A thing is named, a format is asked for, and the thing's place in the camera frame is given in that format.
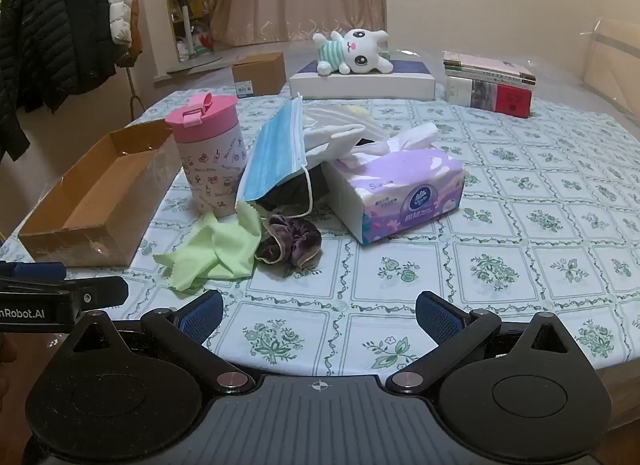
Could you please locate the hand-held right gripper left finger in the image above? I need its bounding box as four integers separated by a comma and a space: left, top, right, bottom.
72, 290, 256, 396

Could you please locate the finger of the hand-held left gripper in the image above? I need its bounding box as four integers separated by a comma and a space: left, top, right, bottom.
0, 276, 129, 308
0, 261, 67, 282

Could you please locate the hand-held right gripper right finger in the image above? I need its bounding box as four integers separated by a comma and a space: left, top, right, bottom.
385, 290, 571, 396

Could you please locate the green cloth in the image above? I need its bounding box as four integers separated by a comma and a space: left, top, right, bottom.
152, 200, 266, 292

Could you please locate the purple scrunchie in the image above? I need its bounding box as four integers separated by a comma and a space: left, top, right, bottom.
255, 214, 323, 266

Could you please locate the blue face mask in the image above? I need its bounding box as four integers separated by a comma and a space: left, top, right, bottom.
235, 92, 315, 218

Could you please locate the clear plastic white packet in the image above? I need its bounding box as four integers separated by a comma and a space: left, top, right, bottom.
300, 102, 386, 138

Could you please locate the purple tissue pack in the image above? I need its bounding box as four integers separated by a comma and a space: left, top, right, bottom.
320, 124, 468, 246

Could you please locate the pink lidded cup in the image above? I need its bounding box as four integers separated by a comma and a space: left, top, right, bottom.
165, 92, 248, 218

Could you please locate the metal clothes rack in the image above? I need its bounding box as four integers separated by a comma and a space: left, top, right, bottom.
0, 0, 147, 118

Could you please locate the long black puffer jacket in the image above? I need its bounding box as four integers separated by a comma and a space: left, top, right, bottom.
0, 0, 68, 163

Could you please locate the black jacket with logo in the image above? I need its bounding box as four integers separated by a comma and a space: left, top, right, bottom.
55, 0, 119, 96

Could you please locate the flat white box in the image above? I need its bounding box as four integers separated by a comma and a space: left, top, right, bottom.
289, 57, 436, 100

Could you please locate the small closed cardboard box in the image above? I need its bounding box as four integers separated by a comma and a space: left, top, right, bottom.
231, 52, 287, 98

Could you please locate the stack of thin books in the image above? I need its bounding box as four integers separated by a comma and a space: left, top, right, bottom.
442, 51, 537, 86

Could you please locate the brown jacket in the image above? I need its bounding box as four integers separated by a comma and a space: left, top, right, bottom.
117, 0, 144, 68

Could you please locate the white plush rabbit toy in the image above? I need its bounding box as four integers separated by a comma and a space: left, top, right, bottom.
312, 29, 393, 76

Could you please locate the plastic covered wooden furniture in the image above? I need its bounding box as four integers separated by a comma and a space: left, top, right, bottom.
582, 17, 640, 116

